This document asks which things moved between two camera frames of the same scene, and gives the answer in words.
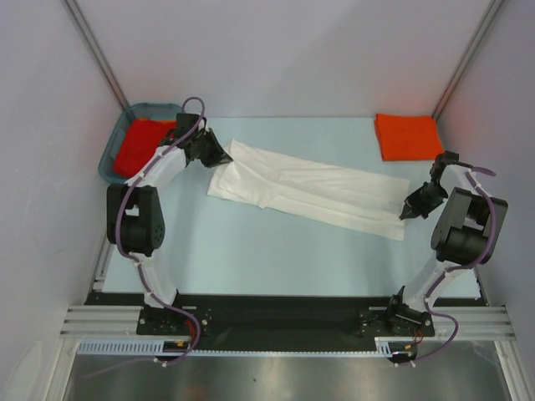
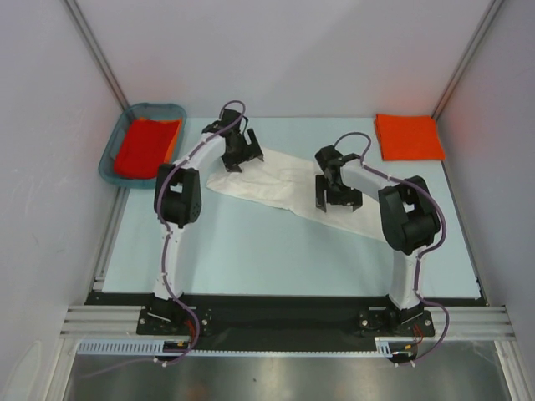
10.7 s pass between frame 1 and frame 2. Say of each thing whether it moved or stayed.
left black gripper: moved
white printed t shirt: stayed
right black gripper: moved
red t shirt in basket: stayed
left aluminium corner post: stayed
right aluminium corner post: stayed
